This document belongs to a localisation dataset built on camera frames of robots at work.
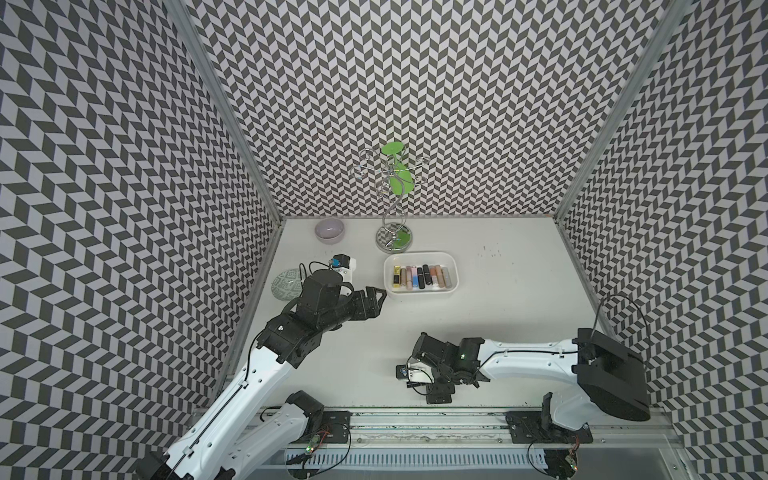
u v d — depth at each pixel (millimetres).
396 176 906
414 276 990
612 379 423
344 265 642
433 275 1004
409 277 990
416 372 694
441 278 990
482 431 738
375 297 630
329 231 1111
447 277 994
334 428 728
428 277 995
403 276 994
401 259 1038
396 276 990
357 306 616
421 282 990
